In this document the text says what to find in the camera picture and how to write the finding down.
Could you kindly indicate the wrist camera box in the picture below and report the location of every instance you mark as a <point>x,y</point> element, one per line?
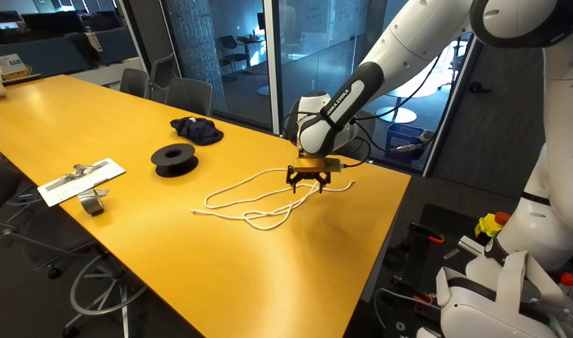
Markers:
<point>318,163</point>

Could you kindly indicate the metal tape dispenser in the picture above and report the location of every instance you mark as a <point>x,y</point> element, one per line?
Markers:
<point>91,201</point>

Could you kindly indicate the grey office chair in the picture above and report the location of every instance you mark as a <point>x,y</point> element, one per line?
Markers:
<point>134,81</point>
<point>191,94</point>

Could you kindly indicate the dark office chair left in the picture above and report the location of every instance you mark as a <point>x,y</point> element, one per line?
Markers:
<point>50,238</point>

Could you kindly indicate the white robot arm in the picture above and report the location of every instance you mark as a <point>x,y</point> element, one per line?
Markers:
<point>542,223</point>

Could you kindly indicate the grey office chair far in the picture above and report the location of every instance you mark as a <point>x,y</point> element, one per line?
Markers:
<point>134,81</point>

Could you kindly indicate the yellow toy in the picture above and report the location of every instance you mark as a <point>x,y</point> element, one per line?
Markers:
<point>491,223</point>

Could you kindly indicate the black cap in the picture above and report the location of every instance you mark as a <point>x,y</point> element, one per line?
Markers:
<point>198,129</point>

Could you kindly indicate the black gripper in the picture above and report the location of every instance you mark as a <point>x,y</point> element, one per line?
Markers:
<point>294,176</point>

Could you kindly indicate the black filament spool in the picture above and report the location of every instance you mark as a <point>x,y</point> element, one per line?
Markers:
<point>176,159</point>

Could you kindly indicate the white paper sheet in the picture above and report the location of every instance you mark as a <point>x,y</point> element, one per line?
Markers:
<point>82,178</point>

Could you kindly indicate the grey office chair middle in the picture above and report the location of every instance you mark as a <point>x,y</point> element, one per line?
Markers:
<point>191,94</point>

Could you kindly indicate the blue box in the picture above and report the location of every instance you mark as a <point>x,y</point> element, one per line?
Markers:
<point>407,143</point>

